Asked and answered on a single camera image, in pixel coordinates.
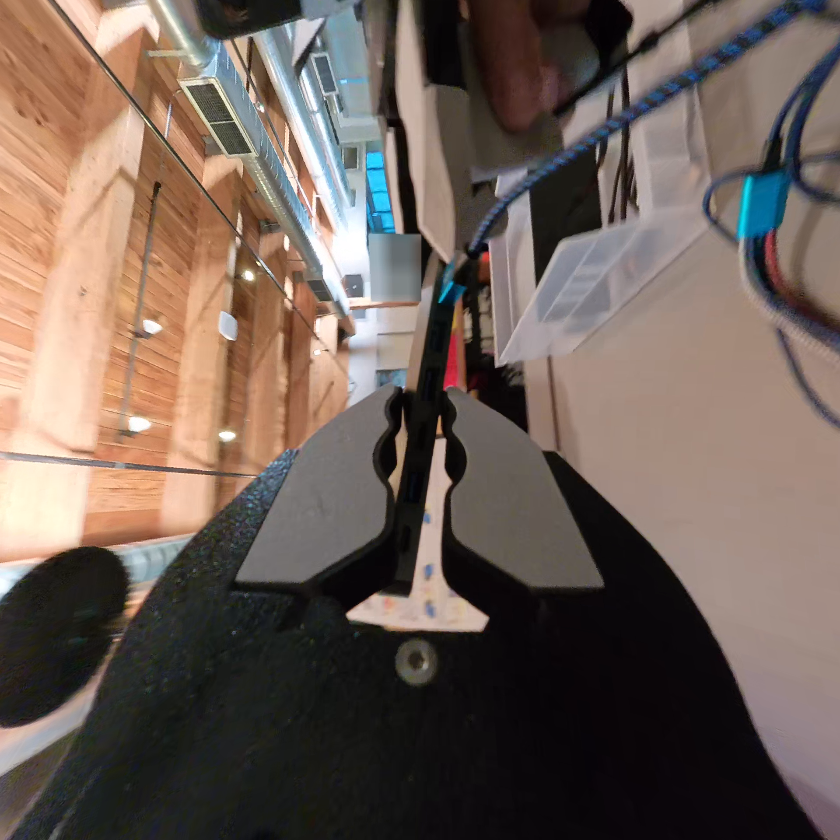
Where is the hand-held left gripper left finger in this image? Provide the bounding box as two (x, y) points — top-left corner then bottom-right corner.
(234, 384), (404, 603)

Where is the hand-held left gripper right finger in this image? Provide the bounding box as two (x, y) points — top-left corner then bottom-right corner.
(440, 386), (605, 601)

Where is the blue braided USB cable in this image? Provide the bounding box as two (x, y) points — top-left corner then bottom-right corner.
(438, 0), (829, 306)
(702, 39), (840, 427)

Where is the dark grey USB hub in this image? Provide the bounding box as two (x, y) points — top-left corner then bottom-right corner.
(394, 259), (468, 588)

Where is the white desk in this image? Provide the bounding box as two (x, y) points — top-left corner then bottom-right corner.
(521, 0), (840, 840)

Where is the person's right hand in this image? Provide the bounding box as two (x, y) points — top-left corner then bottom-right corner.
(472, 0), (565, 133)

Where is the clear plastic bin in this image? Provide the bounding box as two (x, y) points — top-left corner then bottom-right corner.
(492, 210), (711, 368)

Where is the window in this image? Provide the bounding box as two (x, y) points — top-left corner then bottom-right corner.
(365, 151), (399, 235)

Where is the black round foam pad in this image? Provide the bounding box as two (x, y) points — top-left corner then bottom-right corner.
(0, 546), (130, 728)

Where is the silver air duct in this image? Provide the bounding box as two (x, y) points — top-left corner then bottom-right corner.
(252, 26), (358, 211)
(147, 0), (352, 319)

